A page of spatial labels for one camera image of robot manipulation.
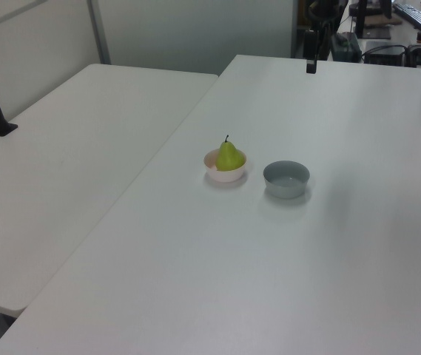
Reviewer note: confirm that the black keyboard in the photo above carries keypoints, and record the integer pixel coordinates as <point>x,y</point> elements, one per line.
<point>417,16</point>

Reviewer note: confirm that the green and black box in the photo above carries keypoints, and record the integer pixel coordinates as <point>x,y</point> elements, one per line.
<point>345,46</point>

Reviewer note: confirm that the black monitor stand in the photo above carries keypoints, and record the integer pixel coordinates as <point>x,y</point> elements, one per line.
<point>362,18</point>

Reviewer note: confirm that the grey bowl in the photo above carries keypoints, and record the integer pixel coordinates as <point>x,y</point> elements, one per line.
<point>286,190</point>

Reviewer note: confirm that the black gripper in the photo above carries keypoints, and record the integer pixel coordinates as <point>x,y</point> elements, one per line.
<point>310,46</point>

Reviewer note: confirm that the pink bowl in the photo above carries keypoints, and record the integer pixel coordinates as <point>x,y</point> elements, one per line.
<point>225,176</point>

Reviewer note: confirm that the grey partition post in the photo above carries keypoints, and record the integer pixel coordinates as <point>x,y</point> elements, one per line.
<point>99,33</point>

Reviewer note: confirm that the black electronics box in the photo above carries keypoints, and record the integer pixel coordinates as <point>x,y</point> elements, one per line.
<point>384,55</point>

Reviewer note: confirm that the green pear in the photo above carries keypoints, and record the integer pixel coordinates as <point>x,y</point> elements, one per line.
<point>228,159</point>

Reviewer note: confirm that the white side table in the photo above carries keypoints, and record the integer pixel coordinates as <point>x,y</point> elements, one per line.
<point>66,166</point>

